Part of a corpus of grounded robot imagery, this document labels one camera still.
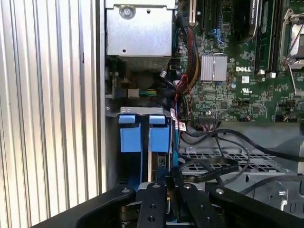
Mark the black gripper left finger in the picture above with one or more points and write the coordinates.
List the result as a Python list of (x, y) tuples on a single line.
[(154, 206)]

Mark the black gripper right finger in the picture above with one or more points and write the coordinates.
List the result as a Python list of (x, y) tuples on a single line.
[(194, 206)]

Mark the hard disk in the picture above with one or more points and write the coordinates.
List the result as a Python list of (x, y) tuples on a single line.
[(159, 140)]

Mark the empty blue disk carrier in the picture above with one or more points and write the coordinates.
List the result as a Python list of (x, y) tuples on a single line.
[(129, 140)]

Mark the grey disk bay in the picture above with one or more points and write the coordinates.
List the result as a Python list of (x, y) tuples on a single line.
[(142, 110)]

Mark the black RAM slot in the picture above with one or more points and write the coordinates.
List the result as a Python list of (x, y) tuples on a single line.
[(274, 47), (263, 47)]

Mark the white expansion slot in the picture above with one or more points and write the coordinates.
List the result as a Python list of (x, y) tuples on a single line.
[(193, 12)]

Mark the grey open PC case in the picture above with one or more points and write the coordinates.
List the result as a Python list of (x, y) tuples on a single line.
[(101, 95)]

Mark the green motherboard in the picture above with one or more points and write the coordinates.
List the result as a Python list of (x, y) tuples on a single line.
[(261, 95)]

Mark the silver chipset heatsink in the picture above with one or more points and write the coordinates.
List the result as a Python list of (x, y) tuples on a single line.
[(213, 67)]

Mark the silver power supply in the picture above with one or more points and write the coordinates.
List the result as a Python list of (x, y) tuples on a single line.
[(137, 35)]

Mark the black graphics card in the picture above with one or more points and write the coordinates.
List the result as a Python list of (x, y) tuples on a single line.
[(244, 19)]

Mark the CPU socket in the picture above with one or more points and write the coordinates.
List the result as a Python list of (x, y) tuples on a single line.
[(297, 35)]

